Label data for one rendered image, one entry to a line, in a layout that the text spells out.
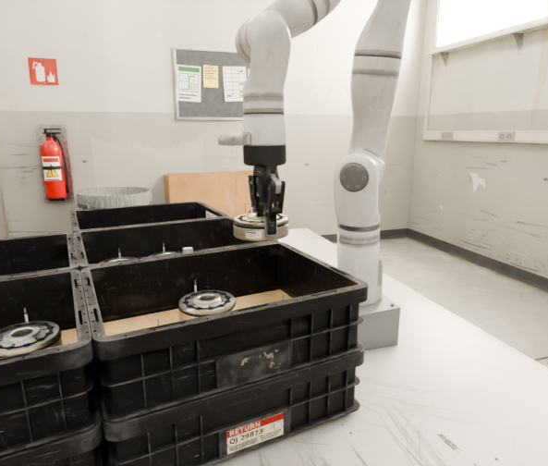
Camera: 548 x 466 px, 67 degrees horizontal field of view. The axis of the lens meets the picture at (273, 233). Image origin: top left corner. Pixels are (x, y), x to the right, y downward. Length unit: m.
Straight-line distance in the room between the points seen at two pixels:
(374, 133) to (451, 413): 0.54
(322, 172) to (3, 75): 2.84
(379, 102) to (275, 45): 0.26
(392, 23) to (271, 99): 0.28
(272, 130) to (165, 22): 3.35
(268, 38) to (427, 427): 0.66
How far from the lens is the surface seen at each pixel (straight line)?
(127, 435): 0.59
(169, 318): 0.79
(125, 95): 3.90
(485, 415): 0.84
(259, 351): 0.60
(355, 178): 0.85
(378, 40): 0.85
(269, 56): 0.70
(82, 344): 0.52
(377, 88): 0.85
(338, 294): 0.63
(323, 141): 4.27
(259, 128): 0.70
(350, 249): 0.89
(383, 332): 0.96
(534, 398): 0.92
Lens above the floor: 1.16
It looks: 14 degrees down
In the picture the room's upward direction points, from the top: straight up
